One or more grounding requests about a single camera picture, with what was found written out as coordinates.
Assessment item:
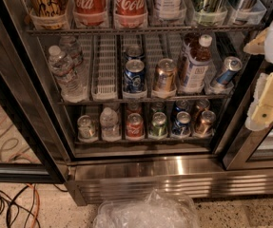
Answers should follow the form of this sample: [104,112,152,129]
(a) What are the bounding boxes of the orange can middle shelf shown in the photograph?
[153,58,177,92]

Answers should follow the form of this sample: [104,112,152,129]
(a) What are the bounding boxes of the orange cable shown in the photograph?
[25,182,41,228]

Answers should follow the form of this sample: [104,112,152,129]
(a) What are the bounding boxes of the orange soda can front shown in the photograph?
[194,110,216,136]

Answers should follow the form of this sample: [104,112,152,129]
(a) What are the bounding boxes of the red cola can front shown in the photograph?
[127,113,144,138]

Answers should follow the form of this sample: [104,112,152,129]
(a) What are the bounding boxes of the blue can middle rear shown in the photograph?
[124,45,145,61]

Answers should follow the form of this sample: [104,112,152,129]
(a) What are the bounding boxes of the black cables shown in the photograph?
[0,182,68,228]

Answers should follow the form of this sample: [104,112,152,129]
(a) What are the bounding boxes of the green can bottom front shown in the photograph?
[149,112,167,138]

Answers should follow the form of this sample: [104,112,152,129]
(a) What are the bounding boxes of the brown tea bottle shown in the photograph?
[178,33,200,68]
[179,34,212,94]

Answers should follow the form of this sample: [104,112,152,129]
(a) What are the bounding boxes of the green can bottom rear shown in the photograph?
[150,102,166,114]

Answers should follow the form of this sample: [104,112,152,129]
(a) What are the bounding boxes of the orange soda can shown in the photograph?
[191,99,210,120]
[194,110,216,136]

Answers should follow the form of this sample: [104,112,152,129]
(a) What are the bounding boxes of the green tall can top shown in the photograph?
[191,0,227,26]

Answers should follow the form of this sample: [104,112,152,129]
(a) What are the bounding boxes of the small water bottle bottom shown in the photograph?
[100,107,121,142]

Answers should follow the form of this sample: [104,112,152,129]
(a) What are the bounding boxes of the orange soda can rear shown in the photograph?
[191,99,210,120]

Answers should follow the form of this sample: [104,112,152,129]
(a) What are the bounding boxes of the right glass fridge door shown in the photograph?
[219,61,273,170]

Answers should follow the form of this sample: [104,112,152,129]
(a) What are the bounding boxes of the slim blue silver can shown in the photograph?
[210,56,242,88]

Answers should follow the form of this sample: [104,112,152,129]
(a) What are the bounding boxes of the red cola bottle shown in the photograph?
[74,0,107,26]
[115,0,146,28]

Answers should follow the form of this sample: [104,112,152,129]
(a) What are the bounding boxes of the red cola bottle left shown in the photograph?
[74,0,107,26]

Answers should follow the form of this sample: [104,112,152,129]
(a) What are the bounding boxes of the glass fridge door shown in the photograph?
[0,0,68,183]
[219,61,273,170]

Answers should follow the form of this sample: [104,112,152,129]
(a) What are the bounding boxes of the water bottle middle rear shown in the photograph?
[59,36,83,66]

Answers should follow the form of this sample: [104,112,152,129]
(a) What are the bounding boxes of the silver can bottom left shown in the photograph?
[77,115,96,140]

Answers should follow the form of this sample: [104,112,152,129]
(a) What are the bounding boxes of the brown tea bottle front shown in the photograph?
[179,34,212,94]

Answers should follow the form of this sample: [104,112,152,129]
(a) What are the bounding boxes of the red cola can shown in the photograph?
[127,113,144,138]
[127,102,142,114]

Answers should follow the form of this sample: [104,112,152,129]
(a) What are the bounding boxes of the blue can bottom rear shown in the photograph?
[172,100,190,113]

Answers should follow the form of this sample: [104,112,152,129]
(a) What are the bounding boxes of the gold tall can top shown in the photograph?
[30,0,68,29]

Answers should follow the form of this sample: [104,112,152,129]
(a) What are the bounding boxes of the red cola can rear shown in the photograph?
[127,102,142,114]

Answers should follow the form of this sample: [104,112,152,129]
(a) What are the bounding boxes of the clear plastic bag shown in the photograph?
[93,189,200,228]

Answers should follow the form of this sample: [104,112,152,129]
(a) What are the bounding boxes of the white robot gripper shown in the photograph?
[244,21,273,131]

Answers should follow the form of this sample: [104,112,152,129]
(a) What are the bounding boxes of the blue can bottom front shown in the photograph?
[171,111,191,137]

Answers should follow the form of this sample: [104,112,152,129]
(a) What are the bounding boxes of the white label bottle top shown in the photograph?
[153,0,182,20]

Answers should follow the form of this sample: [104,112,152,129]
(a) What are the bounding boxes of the left glass fridge door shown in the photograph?
[0,0,68,183]

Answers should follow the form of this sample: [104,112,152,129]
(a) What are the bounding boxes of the brown tea bottle rear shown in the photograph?
[178,33,200,68]

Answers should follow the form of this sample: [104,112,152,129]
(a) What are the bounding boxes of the stainless fridge base panel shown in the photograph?
[66,156,273,206]

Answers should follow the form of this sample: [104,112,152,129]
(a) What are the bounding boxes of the red cola bottle right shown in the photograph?
[115,0,146,28]

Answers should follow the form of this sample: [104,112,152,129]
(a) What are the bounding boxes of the blue can middle front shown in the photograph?
[124,59,146,93]

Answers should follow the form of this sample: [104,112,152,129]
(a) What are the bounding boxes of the water bottle middle front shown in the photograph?
[49,46,86,103]

